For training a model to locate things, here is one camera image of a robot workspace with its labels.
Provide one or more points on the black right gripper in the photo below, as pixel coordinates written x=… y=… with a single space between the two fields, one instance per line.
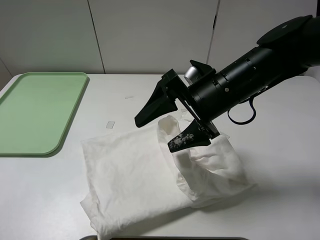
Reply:
x=162 y=101

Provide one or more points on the white short sleeve t-shirt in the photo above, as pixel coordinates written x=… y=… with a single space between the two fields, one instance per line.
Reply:
x=132 y=176

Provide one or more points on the green plastic tray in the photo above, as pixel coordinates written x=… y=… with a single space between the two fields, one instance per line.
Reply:
x=37 y=111

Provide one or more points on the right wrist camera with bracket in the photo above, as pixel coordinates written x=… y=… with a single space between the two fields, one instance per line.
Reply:
x=197 y=70

